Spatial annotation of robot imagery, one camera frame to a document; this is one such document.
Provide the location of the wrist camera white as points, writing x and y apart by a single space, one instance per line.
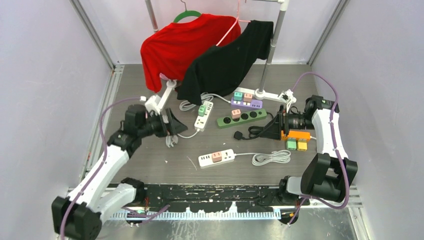
154 104
287 97

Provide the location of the red t-shirt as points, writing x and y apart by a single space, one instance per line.
172 49

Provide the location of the teal plug adapter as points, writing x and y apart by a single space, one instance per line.
238 96

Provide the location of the pink clothes hanger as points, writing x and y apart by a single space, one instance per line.
237 20

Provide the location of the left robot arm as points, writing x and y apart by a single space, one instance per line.
81 214

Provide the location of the white clothes rack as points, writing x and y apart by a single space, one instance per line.
259 93

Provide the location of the black t-shirt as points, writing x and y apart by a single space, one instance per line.
221 69

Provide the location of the green clothes hanger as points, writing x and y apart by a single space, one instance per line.
186 13

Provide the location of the pink adapter on purple strip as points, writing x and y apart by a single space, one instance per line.
247 97

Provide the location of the green power strip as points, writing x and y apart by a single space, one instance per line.
246 117

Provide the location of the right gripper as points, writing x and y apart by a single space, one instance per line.
281 122

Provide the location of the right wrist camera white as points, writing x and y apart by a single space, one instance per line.
287 97

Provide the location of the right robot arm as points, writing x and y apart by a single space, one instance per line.
330 173

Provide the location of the white power strip with USB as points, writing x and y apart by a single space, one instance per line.
205 161

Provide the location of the yellow plug adapter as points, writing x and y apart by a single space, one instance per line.
302 145

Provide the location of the orange power strip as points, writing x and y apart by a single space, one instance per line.
295 134

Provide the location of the green plug adapter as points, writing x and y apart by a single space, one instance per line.
202 110

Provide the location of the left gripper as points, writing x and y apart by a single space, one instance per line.
172 127

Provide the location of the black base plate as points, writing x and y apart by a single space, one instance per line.
212 198

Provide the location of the white power strip upright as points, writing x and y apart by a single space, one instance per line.
201 122

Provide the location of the pink adapter on green strip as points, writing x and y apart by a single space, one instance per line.
236 114

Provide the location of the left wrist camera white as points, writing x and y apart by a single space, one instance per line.
154 104

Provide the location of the purple power strip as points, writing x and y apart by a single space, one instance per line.
254 104

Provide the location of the green adapter on orange strip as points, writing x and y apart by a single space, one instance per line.
291 144

